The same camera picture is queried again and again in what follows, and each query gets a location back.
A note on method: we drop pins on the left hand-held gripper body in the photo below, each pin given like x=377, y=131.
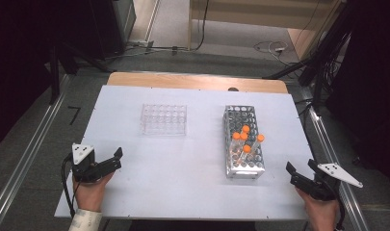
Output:
x=83, y=166

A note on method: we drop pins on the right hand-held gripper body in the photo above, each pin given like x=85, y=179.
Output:
x=325, y=189

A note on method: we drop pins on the clear plastic tube rack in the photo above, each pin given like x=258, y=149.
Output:
x=163, y=120

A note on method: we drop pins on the metal tube rack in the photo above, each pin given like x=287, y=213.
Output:
x=240, y=115

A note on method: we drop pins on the person's right hand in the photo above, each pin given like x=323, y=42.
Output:
x=322, y=213

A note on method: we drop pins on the person's left hand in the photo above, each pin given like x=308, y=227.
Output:
x=90, y=195

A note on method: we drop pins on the white board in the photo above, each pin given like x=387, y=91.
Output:
x=189, y=179

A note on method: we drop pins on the black metal stand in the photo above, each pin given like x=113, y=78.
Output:
x=54, y=80

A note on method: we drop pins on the dark curtain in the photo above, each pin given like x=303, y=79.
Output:
x=372, y=80
x=16, y=64

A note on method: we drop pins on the grey power strip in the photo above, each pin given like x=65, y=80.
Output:
x=141, y=43

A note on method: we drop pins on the black cabinet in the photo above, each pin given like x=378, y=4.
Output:
x=109, y=29

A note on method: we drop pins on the beige wooden furniture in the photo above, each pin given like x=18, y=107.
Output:
x=263, y=14

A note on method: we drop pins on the aluminium floor rail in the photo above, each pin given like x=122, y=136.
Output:
x=321, y=128
x=22, y=163

